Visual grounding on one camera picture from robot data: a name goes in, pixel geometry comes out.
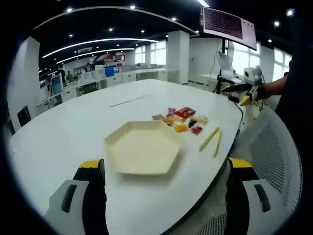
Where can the black office chair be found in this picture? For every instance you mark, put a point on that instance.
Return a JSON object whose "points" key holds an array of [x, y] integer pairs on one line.
{"points": [[24, 115]]}

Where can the blue storage bin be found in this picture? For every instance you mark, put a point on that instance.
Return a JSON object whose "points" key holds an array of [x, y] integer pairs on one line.
{"points": [[109, 71]]}

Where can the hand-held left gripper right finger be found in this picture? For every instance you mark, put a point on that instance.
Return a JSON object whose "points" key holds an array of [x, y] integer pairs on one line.
{"points": [[238, 186]]}

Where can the cream hexagonal container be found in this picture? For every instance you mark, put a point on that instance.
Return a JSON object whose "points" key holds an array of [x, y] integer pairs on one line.
{"points": [[144, 149]]}

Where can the white mesh office chair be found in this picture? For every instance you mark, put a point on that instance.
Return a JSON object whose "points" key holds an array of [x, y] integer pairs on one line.
{"points": [[269, 151]]}

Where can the red wall display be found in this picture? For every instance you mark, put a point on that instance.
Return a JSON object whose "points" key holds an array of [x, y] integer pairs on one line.
{"points": [[115, 57]]}

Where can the person's dark shirt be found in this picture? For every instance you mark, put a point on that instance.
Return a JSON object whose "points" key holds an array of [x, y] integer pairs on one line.
{"points": [[288, 93]]}

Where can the cream food tongs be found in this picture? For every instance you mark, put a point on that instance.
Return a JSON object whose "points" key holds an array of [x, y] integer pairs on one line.
{"points": [[208, 139]]}

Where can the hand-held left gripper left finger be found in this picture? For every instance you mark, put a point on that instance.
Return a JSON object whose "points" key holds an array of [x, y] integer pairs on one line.
{"points": [[93, 186]]}

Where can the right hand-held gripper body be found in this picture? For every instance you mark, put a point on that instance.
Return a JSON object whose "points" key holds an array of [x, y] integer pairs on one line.
{"points": [[254, 76]]}

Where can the white framed display screen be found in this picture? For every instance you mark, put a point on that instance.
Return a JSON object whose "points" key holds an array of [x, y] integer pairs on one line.
{"points": [[56, 84]]}

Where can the black-ended clear food packet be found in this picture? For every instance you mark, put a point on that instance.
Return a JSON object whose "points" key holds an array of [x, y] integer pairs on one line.
{"points": [[192, 122]]}

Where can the computer monitor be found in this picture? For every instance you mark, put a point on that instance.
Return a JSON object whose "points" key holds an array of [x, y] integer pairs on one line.
{"points": [[225, 23]]}

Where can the black stand pole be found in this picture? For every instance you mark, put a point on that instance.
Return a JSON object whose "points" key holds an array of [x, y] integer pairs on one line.
{"points": [[218, 84]]}

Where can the small brown food packet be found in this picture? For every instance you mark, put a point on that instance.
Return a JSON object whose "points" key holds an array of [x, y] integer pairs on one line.
{"points": [[171, 120]]}

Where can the small red food packet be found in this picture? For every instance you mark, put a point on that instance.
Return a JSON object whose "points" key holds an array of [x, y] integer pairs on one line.
{"points": [[197, 130]]}

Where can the long white counter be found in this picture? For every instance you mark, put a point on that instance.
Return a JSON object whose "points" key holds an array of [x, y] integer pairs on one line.
{"points": [[127, 77]]}

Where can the white desktop device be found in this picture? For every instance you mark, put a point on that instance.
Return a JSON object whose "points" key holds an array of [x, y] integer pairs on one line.
{"points": [[227, 68]]}

